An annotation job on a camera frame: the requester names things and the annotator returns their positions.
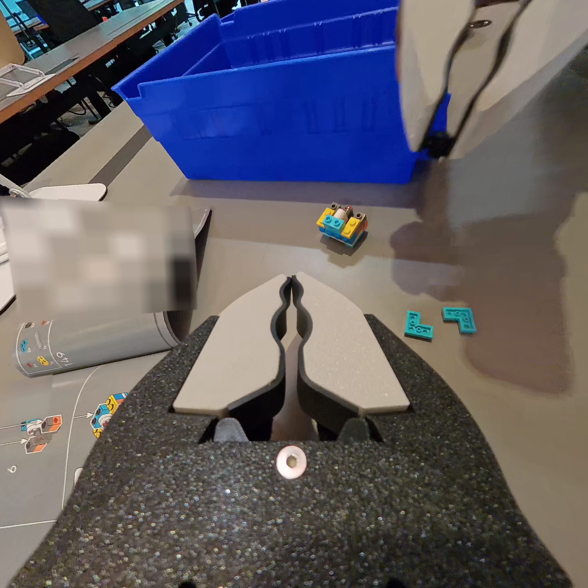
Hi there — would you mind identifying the clear plastic box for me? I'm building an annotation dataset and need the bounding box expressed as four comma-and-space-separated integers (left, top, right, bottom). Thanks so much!
0, 64, 47, 97

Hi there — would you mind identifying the blue plastic bin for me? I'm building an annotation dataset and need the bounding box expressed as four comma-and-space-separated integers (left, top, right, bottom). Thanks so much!
112, 43, 450, 184
218, 0, 401, 47

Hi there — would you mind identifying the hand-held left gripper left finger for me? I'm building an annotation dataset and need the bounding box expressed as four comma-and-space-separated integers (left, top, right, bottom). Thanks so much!
172, 274, 293, 440

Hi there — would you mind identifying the tan chair back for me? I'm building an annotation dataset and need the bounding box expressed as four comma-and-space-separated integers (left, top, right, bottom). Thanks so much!
0, 16, 25, 70

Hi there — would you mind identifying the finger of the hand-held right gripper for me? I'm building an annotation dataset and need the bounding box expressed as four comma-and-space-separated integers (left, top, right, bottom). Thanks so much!
396, 0, 477, 153
448, 0, 588, 160

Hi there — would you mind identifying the teal corner toy plate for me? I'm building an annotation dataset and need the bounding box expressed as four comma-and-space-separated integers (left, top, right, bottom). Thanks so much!
404, 310, 434, 340
441, 306, 477, 334

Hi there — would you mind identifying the white rounded board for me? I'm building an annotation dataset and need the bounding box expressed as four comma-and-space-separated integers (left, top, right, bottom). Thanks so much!
28, 183, 107, 202

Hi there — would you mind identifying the small multicoloured toy brick model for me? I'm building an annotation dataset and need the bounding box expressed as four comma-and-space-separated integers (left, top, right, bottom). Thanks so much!
316, 202, 369, 250

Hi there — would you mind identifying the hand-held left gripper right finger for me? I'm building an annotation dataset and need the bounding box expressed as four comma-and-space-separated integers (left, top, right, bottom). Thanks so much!
293, 271, 411, 440

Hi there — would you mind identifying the grey instruction booklet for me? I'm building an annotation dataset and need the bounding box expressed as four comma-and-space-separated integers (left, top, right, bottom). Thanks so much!
0, 207, 213, 529

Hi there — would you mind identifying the long wooden table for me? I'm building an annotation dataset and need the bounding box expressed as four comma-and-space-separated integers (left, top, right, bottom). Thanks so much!
0, 0, 184, 125

